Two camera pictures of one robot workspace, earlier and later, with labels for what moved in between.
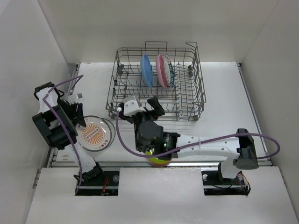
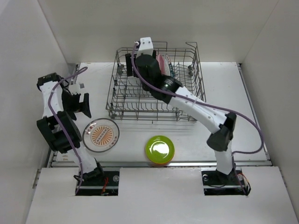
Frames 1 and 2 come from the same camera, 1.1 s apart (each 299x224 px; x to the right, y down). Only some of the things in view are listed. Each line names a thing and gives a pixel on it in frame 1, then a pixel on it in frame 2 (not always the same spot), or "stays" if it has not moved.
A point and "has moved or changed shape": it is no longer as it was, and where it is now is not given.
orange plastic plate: [157, 164] stays
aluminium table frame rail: [267, 163] stays
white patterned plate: [97, 135] has moved or changed shape
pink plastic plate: [160, 71] stays
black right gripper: [159, 111] → [129, 64]
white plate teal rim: [169, 71] stays
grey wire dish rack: [172, 74] stays
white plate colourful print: [96, 136] has moved or changed shape
